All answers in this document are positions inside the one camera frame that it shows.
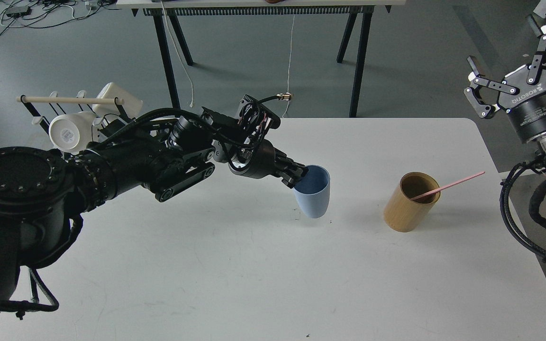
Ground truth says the background trestle table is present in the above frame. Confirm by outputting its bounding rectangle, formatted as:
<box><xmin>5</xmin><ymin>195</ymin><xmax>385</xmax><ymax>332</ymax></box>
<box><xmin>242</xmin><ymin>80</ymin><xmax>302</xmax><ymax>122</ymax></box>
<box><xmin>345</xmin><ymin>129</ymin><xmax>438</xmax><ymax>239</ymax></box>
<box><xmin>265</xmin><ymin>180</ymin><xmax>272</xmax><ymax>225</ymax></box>
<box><xmin>117</xmin><ymin>0</ymin><xmax>408</xmax><ymax>118</ymax></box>

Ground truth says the white square mug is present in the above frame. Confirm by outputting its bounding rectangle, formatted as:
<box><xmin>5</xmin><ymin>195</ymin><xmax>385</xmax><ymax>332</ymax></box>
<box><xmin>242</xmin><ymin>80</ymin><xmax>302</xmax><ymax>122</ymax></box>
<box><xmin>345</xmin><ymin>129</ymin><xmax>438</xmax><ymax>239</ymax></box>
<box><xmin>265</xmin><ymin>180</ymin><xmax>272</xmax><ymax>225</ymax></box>
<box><xmin>92</xmin><ymin>82</ymin><xmax>144</xmax><ymax>121</ymax></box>

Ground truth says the white hanging charger cable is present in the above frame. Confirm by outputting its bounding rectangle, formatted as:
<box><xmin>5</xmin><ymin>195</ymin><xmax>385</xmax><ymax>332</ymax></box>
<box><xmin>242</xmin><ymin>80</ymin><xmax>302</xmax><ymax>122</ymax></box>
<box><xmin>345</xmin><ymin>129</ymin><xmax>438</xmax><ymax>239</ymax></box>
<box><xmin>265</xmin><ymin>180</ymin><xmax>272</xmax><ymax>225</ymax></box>
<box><xmin>159</xmin><ymin>0</ymin><xmax>195</xmax><ymax>108</ymax></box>

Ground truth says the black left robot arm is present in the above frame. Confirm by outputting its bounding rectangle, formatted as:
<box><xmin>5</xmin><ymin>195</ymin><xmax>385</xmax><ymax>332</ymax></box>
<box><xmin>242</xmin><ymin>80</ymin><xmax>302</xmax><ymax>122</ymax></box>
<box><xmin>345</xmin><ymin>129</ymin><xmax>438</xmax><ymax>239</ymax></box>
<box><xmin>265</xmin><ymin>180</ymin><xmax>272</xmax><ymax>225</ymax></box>
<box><xmin>0</xmin><ymin>93</ymin><xmax>310</xmax><ymax>319</ymax></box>

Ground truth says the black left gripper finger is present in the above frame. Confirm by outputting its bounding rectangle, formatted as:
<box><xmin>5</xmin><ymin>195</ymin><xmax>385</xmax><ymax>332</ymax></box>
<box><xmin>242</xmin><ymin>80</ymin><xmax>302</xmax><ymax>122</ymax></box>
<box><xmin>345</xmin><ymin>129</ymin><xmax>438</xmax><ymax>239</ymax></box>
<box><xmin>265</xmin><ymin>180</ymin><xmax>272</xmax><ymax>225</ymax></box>
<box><xmin>285</xmin><ymin>158</ymin><xmax>309</xmax><ymax>173</ymax></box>
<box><xmin>282</xmin><ymin>167</ymin><xmax>308</xmax><ymax>188</ymax></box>

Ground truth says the light blue plastic cup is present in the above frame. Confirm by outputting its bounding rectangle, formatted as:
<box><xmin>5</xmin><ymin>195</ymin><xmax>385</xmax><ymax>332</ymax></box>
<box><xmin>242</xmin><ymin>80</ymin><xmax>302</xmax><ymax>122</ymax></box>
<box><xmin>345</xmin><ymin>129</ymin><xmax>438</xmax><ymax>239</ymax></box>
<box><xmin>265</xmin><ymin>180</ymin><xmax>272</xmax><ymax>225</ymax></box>
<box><xmin>292</xmin><ymin>165</ymin><xmax>331</xmax><ymax>219</ymax></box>

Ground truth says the white mug on rack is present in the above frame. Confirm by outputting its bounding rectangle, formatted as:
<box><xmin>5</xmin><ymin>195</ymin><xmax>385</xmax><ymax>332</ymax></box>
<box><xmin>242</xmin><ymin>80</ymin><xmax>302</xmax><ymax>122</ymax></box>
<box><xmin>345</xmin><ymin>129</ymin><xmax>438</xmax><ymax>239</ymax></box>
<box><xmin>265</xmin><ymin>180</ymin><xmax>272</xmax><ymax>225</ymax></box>
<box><xmin>48</xmin><ymin>111</ymin><xmax>97</xmax><ymax>154</ymax></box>

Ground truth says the bamboo cylindrical holder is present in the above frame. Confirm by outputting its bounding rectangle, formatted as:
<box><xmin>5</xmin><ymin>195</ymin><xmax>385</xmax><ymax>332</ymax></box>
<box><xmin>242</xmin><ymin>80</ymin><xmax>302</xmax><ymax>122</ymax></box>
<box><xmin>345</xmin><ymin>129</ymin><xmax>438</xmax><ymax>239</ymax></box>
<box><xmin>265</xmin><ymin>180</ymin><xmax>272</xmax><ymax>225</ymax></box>
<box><xmin>383</xmin><ymin>172</ymin><xmax>441</xmax><ymax>233</ymax></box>

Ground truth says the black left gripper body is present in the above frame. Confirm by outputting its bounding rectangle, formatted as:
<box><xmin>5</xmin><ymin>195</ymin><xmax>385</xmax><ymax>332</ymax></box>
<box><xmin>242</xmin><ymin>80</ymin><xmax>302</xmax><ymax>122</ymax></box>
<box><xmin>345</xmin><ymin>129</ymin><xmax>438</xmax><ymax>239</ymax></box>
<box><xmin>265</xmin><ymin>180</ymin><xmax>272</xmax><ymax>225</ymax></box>
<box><xmin>229</xmin><ymin>95</ymin><xmax>289</xmax><ymax>179</ymax></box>

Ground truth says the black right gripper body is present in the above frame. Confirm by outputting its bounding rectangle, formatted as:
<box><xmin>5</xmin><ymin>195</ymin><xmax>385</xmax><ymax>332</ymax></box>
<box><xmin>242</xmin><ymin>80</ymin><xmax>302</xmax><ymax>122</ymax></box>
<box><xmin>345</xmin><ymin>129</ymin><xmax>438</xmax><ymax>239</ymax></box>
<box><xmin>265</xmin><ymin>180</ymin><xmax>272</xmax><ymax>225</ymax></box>
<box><xmin>503</xmin><ymin>66</ymin><xmax>546</xmax><ymax>144</ymax></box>

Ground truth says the floor cables and adapter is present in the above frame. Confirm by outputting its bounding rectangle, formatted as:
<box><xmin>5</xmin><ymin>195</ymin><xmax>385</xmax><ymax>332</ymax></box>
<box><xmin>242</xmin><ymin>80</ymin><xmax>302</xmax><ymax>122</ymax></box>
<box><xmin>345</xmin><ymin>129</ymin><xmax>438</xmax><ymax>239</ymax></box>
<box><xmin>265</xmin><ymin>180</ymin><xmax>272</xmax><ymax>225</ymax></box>
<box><xmin>0</xmin><ymin>0</ymin><xmax>112</xmax><ymax>60</ymax></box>

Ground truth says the black wire cup rack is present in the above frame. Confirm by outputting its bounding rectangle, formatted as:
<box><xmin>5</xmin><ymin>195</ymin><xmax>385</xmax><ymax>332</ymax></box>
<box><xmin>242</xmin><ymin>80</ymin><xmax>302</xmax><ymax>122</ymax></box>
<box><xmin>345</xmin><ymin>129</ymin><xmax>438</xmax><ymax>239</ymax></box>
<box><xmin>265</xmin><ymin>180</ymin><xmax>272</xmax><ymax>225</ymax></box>
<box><xmin>21</xmin><ymin>96</ymin><xmax>130</xmax><ymax>149</ymax></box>

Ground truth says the wooden rack dowel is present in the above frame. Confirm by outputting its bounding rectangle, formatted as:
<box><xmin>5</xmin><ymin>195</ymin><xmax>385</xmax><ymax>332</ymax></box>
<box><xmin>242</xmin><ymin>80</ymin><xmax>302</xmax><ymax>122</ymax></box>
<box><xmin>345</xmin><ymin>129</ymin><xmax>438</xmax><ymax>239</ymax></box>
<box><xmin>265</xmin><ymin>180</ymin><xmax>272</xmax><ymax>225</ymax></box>
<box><xmin>16</xmin><ymin>95</ymin><xmax>124</xmax><ymax>105</ymax></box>

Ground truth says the pink chopstick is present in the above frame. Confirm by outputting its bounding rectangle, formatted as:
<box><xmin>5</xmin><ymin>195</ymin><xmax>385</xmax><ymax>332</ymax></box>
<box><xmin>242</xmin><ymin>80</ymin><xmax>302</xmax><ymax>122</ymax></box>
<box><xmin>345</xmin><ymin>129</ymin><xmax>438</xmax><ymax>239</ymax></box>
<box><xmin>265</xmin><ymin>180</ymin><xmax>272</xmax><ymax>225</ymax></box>
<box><xmin>410</xmin><ymin>171</ymin><xmax>486</xmax><ymax>201</ymax></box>

